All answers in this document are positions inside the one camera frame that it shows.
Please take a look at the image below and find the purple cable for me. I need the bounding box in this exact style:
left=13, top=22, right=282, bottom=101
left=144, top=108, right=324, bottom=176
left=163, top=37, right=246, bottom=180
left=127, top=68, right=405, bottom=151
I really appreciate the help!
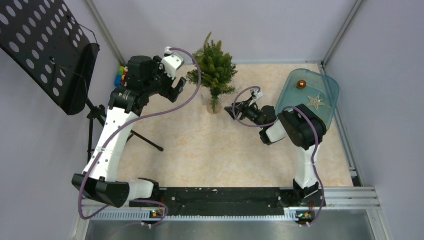
left=78, top=47, right=202, bottom=229
left=231, top=86, right=326, bottom=227

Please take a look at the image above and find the stacked colourful brick toy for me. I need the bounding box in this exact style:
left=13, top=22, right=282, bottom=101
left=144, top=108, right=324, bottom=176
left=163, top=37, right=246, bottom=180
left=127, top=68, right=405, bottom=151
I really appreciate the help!
left=114, top=66, right=128, bottom=87

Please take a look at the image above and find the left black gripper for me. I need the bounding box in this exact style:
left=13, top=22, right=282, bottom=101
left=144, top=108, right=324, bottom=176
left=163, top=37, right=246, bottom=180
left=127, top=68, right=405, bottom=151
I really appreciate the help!
left=144, top=56, right=186, bottom=103

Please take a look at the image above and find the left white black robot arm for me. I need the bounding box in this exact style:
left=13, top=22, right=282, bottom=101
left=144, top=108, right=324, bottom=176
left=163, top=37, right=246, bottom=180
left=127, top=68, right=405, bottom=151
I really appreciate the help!
left=71, top=53, right=187, bottom=208

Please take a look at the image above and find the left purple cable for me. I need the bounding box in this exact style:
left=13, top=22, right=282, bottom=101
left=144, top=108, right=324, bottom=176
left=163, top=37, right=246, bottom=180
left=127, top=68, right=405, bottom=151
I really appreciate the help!
left=78, top=47, right=202, bottom=229

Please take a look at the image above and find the silver star ornament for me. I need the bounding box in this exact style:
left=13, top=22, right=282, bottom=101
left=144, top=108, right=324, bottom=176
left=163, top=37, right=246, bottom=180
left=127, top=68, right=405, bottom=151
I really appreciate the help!
left=306, top=95, right=326, bottom=111

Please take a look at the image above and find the small green christmas tree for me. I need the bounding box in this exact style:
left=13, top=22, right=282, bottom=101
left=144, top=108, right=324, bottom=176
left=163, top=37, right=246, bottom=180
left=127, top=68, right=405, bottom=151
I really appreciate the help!
left=186, top=32, right=238, bottom=95

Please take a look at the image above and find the copper bauble ornament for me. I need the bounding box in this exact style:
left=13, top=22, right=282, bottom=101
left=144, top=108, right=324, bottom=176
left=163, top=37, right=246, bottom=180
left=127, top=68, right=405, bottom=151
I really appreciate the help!
left=296, top=80, right=307, bottom=90

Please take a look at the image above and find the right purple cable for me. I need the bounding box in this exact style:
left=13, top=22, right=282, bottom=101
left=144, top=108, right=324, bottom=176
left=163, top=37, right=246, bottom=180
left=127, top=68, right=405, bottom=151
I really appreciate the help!
left=231, top=86, right=326, bottom=227

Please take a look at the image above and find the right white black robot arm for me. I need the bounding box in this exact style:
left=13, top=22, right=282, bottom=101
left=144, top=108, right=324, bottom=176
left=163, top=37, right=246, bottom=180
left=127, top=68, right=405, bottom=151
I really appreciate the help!
left=224, top=100, right=327, bottom=207

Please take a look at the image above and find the teal plastic tray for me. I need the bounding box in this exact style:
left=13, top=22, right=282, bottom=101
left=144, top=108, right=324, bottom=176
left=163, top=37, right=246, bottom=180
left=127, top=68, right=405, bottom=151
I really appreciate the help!
left=275, top=68, right=340, bottom=129

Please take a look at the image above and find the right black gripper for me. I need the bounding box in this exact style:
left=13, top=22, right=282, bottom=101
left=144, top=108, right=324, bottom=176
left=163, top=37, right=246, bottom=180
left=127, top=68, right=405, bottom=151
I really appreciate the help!
left=225, top=96, right=266, bottom=130

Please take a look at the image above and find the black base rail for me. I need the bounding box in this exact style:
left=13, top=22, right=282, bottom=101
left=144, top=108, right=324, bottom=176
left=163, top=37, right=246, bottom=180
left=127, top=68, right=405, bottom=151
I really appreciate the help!
left=127, top=187, right=327, bottom=217

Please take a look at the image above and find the black perforated music stand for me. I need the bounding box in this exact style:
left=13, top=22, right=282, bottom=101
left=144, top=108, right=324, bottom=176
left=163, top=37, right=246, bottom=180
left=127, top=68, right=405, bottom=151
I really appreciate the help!
left=0, top=0, right=166, bottom=155

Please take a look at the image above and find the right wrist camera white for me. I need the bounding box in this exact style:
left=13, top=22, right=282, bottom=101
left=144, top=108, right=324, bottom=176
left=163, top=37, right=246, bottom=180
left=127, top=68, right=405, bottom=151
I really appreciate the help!
left=249, top=88, right=264, bottom=106

